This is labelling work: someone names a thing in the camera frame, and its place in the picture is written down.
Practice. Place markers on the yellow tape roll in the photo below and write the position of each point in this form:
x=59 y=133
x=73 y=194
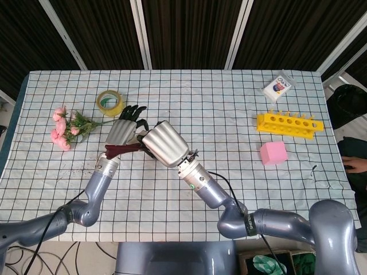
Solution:
x=113 y=108

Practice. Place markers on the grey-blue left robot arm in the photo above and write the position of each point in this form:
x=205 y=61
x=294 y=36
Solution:
x=97 y=183

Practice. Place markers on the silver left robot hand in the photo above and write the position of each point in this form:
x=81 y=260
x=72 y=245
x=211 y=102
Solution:
x=121 y=131

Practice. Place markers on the white partition frame post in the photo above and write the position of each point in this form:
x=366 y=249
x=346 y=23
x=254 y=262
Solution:
x=238 y=34
x=341 y=47
x=142 y=34
x=64 y=37

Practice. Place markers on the white tissue pack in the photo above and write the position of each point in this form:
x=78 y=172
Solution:
x=276 y=88

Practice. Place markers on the black trash bag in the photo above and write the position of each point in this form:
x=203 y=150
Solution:
x=348 y=106

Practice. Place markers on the bystander in dark clothes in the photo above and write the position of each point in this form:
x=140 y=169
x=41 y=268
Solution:
x=354 y=164

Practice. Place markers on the paper folding fan red ribs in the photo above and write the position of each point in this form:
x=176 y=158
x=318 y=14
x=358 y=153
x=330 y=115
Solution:
x=120 y=149

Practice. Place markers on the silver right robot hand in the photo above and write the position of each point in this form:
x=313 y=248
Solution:
x=164 y=144

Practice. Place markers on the pink foam cube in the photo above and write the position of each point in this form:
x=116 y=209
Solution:
x=273 y=154

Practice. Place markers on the checkered light blue tablecloth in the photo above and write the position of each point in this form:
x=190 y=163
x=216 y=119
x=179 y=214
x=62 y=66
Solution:
x=200 y=100

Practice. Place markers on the pink artificial flower bouquet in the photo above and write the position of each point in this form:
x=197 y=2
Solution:
x=61 y=134

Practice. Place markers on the dark wooden box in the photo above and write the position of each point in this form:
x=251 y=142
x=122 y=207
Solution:
x=298 y=256

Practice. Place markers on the grey-blue robot torso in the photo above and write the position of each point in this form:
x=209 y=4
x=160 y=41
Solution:
x=175 y=257

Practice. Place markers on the green patterned cloth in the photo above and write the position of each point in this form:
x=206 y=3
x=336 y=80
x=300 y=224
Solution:
x=268 y=265

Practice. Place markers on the yellow test tube rack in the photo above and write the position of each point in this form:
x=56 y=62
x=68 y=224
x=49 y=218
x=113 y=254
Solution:
x=289 y=126

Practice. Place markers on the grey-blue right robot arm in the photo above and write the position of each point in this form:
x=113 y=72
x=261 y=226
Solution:
x=212 y=192

